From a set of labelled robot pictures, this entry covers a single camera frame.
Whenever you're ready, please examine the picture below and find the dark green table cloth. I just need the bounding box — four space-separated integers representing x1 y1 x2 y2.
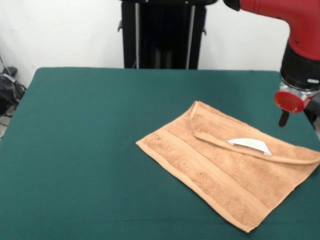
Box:
0 66 320 240

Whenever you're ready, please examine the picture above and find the black equipment bundle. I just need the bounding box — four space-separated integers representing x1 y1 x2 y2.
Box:
0 74 28 117

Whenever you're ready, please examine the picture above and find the tan terry towel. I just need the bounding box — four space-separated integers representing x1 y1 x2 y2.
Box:
135 100 320 234

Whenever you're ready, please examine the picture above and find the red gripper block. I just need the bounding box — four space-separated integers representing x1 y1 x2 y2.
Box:
273 90 314 128

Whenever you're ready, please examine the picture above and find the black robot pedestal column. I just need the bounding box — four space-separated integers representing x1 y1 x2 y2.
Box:
116 0 218 70

